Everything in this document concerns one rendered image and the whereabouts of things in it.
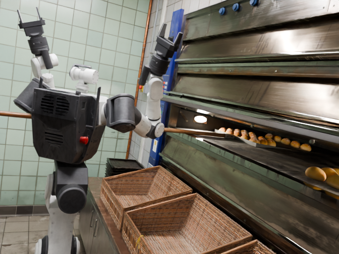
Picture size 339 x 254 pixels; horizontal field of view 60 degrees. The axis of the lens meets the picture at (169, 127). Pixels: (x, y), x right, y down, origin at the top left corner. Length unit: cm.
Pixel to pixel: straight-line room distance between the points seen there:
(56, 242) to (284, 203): 107
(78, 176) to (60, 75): 191
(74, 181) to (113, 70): 204
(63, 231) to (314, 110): 125
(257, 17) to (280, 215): 105
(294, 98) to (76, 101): 94
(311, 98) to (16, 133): 260
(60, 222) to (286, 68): 129
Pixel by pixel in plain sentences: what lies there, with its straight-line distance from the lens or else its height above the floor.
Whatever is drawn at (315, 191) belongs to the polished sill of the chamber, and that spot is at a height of 117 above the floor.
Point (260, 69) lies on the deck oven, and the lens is 165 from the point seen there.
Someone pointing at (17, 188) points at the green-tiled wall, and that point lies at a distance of 334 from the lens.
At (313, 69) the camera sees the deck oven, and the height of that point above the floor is 166.
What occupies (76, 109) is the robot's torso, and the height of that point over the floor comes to 134.
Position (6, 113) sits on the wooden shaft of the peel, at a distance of 192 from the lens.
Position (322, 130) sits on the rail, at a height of 143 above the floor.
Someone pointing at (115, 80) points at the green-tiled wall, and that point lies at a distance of 322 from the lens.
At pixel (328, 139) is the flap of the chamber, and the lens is 113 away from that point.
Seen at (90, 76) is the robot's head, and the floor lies 148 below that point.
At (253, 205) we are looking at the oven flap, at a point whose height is 98.
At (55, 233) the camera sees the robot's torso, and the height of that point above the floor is 73.
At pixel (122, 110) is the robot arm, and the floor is 136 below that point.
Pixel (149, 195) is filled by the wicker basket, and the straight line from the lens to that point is 250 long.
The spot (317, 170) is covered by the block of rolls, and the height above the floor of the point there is 122.
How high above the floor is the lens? 147
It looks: 7 degrees down
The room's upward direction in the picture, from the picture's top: 10 degrees clockwise
